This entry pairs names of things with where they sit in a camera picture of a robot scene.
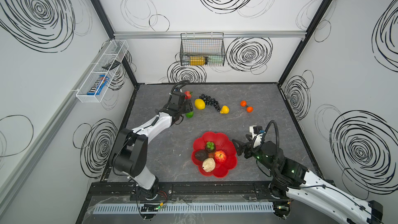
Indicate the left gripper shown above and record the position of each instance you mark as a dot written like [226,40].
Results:
[185,106]

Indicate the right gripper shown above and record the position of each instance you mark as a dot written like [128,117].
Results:
[246,148]

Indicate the red strawberry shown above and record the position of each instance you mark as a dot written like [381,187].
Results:
[188,95]

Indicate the green lime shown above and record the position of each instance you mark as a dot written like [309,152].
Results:
[190,114]

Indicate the yellow lemon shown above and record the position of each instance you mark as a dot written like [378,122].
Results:
[200,104]

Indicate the red apple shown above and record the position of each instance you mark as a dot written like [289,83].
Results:
[220,156]

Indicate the red flower-shaped fruit bowl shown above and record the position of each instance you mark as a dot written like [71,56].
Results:
[222,142]

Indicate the cream garlic bulb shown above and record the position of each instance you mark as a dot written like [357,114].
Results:
[208,165]

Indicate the small yellow pear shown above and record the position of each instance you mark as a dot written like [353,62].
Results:
[225,110]

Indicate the dark avocado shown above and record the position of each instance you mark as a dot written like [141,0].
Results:
[201,155]

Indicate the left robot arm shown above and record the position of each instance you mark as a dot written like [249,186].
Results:
[131,158]

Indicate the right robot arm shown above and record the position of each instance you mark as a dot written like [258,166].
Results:
[294,181]

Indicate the dark grape bunch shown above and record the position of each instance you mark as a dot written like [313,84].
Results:
[210,101]

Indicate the orange cherry tomato lower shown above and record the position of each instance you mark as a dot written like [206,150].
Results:
[249,109]

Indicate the orange cherry tomato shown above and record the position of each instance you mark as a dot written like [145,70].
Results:
[249,109]
[243,103]

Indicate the orange cherry tomato upper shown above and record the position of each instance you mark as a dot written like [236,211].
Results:
[243,103]

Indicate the green box in basket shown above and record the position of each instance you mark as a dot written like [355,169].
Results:
[216,60]

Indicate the black remote control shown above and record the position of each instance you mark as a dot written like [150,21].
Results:
[110,66]

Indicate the blue candy packet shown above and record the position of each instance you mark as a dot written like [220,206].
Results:
[99,84]

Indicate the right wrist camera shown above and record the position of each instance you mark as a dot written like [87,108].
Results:
[257,133]

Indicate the black wire wall basket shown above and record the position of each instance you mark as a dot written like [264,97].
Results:
[200,44]

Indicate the white slotted cable duct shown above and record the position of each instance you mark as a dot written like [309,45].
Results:
[181,208]

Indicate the white wire wall shelf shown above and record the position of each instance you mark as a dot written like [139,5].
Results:
[111,50]

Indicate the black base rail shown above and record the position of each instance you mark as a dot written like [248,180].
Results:
[173,191]

